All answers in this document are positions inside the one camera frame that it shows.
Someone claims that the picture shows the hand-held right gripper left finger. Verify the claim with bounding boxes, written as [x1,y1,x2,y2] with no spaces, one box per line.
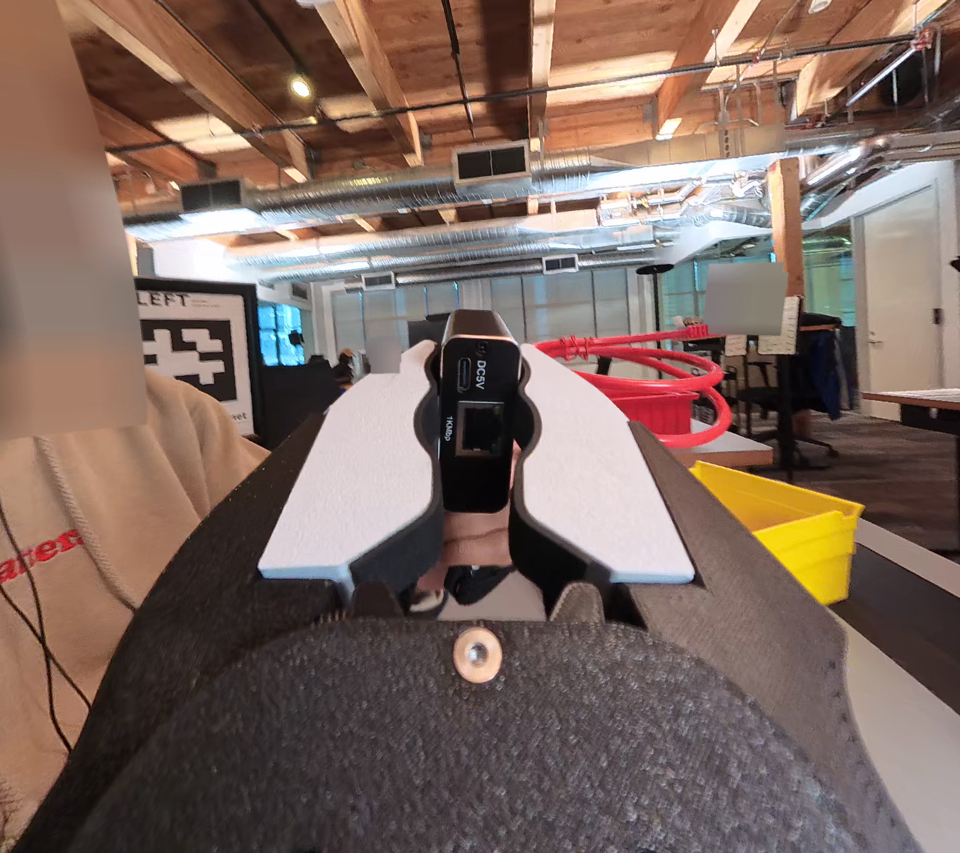
[257,340,444,582]

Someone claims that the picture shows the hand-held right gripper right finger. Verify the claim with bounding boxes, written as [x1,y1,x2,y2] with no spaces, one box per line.
[510,343,697,586]

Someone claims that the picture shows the black ethernet adapter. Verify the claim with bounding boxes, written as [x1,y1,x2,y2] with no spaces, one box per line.
[438,309,524,514]

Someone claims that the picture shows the red ethernet cable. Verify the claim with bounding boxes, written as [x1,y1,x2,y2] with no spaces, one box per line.
[534,316,734,451]

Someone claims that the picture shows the yellow plastic bin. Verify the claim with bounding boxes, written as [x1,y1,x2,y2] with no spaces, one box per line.
[688,460,866,607]

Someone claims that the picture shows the person's left hand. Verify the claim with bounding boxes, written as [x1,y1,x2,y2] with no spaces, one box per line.
[417,512,519,590]

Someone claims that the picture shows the long red ribbed bin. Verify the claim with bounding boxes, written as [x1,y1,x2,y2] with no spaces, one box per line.
[600,391,699,438]

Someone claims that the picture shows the grey table with wooden edge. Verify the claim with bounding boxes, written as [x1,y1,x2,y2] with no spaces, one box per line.
[686,418,774,470]

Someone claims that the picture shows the black framed marker sign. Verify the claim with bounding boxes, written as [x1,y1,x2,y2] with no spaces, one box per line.
[135,277,261,436]

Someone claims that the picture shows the black floor lamp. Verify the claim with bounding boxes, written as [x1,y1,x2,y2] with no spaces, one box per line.
[636,262,676,382]

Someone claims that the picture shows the dark hanging jacket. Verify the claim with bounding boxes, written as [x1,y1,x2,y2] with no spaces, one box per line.
[806,316,846,421]

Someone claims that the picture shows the person's beige hoodie torso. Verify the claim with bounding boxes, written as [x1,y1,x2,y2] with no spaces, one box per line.
[0,369,271,824]

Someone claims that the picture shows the large air vent grille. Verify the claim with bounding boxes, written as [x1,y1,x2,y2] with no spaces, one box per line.
[452,140,532,183]

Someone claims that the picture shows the wooden desk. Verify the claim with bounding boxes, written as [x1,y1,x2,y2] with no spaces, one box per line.
[861,388,960,457]

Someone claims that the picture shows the white door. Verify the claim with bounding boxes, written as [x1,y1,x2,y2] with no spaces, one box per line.
[862,185,942,393]

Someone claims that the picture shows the large silver air duct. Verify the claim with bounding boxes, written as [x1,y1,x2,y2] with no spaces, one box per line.
[123,144,759,235]

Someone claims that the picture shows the wooden post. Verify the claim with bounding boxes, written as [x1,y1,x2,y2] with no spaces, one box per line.
[766,157,805,299]

